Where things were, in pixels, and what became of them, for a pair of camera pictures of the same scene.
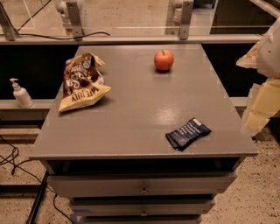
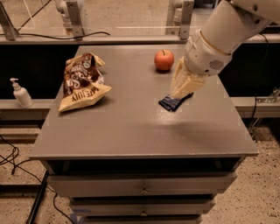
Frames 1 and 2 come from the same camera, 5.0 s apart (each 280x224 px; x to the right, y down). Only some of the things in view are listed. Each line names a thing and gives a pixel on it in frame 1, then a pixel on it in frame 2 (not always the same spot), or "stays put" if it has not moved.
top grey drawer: (106, 185) stays put
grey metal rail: (128, 39) stays put
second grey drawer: (142, 209) stays put
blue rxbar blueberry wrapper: (182, 137) → (171, 104)
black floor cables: (16, 166) stays put
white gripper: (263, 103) → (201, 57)
